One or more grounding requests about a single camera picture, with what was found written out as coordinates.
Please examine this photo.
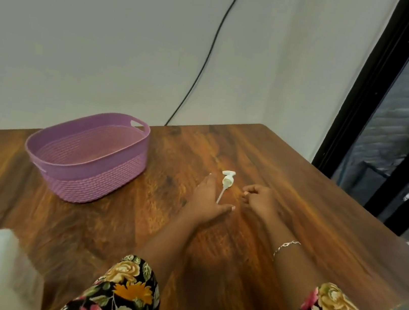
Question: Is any floral left sleeve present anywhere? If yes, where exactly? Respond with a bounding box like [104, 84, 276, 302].
[53, 244, 167, 310]

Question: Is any person's left hand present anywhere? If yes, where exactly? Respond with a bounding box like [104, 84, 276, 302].
[178, 170, 240, 231]

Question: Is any purple plastic woven-look basket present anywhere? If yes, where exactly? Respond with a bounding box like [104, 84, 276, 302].
[17, 100, 153, 213]

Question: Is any person's right hand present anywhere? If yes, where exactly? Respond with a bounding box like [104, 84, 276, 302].
[237, 183, 286, 227]

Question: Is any person's right forearm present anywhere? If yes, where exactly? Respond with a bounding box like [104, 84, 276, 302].
[247, 212, 333, 310]

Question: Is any black cable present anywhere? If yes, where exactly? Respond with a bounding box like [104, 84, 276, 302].
[165, 0, 246, 135]

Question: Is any white pump dispenser head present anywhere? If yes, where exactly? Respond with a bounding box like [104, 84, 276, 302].
[215, 169, 236, 206]

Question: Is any silver chain bracelet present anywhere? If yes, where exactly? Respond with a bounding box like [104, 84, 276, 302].
[272, 238, 302, 264]

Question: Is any person's left forearm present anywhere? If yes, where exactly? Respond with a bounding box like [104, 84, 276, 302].
[132, 201, 216, 295]

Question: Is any black window frame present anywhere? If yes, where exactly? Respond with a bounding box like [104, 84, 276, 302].
[302, 0, 409, 238]

